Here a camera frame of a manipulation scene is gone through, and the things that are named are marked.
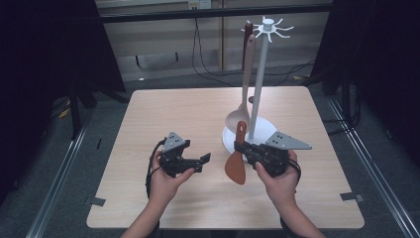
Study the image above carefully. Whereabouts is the black horizontal bar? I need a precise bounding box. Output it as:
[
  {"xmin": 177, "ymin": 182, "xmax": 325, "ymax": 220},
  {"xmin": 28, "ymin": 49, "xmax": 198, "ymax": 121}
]
[{"xmin": 98, "ymin": 3, "xmax": 333, "ymax": 24}]

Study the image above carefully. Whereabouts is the wall power outlet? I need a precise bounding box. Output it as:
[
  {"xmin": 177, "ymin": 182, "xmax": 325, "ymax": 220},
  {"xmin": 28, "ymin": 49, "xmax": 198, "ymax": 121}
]
[{"xmin": 187, "ymin": 0, "xmax": 212, "ymax": 10}]

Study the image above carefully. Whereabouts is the black metal stand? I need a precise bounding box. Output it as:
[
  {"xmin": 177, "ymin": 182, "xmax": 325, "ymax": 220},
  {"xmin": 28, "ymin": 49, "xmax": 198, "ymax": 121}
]
[{"xmin": 67, "ymin": 78, "xmax": 130, "ymax": 140}]

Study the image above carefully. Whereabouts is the person's left hand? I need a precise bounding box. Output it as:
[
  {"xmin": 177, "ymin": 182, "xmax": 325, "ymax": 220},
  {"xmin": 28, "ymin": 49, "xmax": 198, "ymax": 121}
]
[{"xmin": 148, "ymin": 150, "xmax": 196, "ymax": 207}]

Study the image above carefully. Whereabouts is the person's right hand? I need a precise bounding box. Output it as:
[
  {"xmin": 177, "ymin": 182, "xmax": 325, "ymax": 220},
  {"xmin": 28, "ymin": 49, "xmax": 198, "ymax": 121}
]
[{"xmin": 256, "ymin": 150, "xmax": 300, "ymax": 207}]

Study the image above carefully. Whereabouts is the metal floor rail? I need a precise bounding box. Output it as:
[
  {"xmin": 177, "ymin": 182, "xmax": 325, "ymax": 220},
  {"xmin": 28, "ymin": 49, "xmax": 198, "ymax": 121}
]
[
  {"xmin": 326, "ymin": 97, "xmax": 420, "ymax": 238},
  {"xmin": 26, "ymin": 125, "xmax": 88, "ymax": 238}
]

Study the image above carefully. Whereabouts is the black curtain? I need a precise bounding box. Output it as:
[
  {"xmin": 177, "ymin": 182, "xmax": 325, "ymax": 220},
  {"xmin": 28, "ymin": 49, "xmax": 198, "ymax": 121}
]
[
  {"xmin": 0, "ymin": 0, "xmax": 127, "ymax": 199},
  {"xmin": 310, "ymin": 0, "xmax": 420, "ymax": 167}
]

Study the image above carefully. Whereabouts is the orange handled utensil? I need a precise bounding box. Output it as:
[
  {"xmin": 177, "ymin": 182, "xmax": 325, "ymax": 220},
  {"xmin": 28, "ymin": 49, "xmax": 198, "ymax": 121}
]
[{"xmin": 224, "ymin": 120, "xmax": 248, "ymax": 185}]

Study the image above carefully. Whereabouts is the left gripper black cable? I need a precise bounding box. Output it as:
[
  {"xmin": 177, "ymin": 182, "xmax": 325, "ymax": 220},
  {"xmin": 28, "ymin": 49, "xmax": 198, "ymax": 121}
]
[{"xmin": 146, "ymin": 138, "xmax": 166, "ymax": 199}]

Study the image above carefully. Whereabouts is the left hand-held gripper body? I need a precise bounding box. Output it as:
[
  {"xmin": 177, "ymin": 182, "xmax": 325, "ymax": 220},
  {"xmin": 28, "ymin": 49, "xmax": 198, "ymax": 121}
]
[{"xmin": 159, "ymin": 131, "xmax": 204, "ymax": 179}]

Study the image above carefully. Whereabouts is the beige silicone spoon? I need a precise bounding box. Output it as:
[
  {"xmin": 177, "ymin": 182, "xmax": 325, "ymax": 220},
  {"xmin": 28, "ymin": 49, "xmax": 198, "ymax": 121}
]
[{"xmin": 225, "ymin": 34, "xmax": 258, "ymax": 136}]

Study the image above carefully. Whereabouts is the grey tape marker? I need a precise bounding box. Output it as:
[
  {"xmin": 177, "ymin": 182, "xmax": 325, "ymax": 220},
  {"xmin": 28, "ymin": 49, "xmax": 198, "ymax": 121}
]
[
  {"xmin": 340, "ymin": 191, "xmax": 366, "ymax": 203},
  {"xmin": 84, "ymin": 196, "xmax": 107, "ymax": 207}
]

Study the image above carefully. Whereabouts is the black floor cable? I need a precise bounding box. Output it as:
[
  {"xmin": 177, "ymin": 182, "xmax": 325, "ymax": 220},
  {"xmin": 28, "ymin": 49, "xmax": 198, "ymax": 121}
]
[{"xmin": 273, "ymin": 59, "xmax": 315, "ymax": 87}]

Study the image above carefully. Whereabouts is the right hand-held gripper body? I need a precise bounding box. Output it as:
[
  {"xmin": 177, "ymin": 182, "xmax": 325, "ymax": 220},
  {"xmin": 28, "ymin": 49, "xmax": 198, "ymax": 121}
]
[{"xmin": 249, "ymin": 131, "xmax": 313, "ymax": 178}]

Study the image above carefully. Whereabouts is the black hanging wall cable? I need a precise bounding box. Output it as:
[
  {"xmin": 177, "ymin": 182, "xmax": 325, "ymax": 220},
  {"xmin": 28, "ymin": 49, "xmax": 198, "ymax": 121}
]
[{"xmin": 192, "ymin": 18, "xmax": 232, "ymax": 87}]

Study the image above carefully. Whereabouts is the white utensil rack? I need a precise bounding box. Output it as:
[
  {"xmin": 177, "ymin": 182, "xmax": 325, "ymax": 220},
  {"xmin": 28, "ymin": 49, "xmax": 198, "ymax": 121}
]
[{"xmin": 222, "ymin": 15, "xmax": 295, "ymax": 156}]

